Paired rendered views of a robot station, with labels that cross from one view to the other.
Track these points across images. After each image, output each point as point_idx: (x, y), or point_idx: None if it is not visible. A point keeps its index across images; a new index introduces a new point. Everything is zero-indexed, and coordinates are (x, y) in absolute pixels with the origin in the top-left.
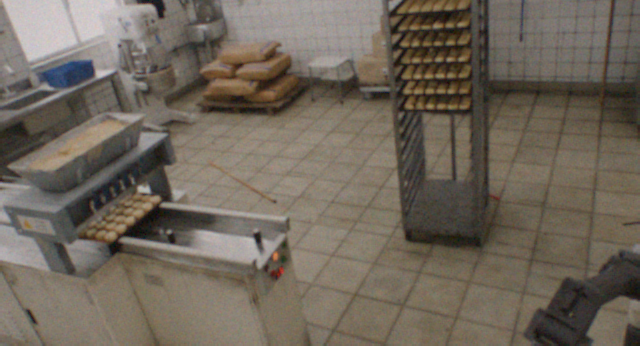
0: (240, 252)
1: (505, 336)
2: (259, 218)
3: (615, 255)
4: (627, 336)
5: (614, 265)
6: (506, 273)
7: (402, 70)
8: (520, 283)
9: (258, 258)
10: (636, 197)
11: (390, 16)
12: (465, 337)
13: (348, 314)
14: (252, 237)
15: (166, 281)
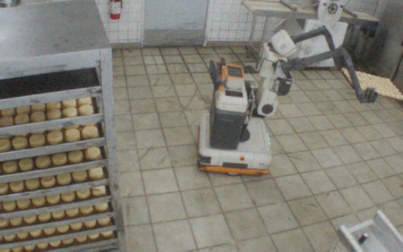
0: (376, 241)
1: (194, 220)
2: (357, 244)
3: (298, 61)
4: (244, 117)
5: (305, 59)
6: (135, 237)
7: (72, 221)
8: (142, 227)
9: (368, 226)
10: None
11: (105, 143)
12: (209, 238)
13: None
14: (363, 247)
15: None
